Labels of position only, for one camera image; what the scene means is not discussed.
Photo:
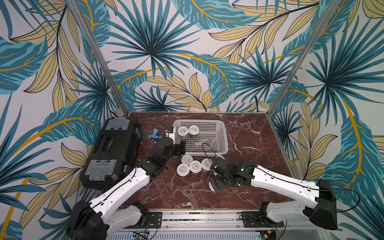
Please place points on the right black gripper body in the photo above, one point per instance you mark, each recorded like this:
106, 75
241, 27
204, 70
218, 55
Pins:
218, 173

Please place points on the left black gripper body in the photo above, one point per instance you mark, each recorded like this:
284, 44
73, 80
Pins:
177, 149

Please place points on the yogurt cup white lid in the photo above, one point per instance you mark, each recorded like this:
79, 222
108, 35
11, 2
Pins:
183, 133

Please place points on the yogurt cup green label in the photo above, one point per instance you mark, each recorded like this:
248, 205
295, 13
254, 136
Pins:
193, 131

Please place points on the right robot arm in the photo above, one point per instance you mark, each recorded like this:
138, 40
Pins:
310, 201

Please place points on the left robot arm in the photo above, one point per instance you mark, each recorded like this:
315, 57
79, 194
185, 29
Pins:
100, 217

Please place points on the white perforated plastic basket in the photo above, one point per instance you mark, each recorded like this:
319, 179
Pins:
209, 141

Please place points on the small blue toy drill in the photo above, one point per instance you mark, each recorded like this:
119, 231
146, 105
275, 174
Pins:
155, 135

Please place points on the black plastic toolbox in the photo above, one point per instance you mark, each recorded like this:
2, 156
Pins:
114, 155

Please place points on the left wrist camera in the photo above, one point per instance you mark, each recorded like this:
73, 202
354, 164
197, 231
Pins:
170, 133

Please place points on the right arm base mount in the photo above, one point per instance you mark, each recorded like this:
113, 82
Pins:
259, 219

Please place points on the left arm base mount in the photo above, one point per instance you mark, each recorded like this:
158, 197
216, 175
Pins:
148, 219

